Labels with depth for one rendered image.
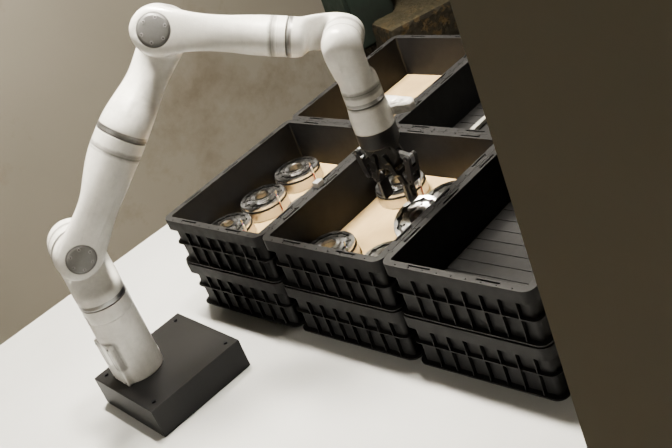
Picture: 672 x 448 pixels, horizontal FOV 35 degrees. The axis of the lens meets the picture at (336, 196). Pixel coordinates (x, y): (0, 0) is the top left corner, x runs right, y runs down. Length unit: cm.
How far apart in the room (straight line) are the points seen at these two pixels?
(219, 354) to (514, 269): 58
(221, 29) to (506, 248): 62
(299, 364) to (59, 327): 71
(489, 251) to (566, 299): 170
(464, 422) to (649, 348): 159
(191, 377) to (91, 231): 33
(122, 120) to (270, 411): 58
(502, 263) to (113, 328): 71
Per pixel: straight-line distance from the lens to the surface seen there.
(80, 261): 192
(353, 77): 181
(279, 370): 203
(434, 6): 412
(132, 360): 204
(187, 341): 211
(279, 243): 193
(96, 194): 189
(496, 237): 192
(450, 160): 211
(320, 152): 237
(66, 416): 222
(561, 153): 16
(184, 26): 182
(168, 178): 422
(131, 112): 187
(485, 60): 16
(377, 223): 208
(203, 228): 210
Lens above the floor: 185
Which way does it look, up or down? 27 degrees down
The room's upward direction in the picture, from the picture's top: 22 degrees counter-clockwise
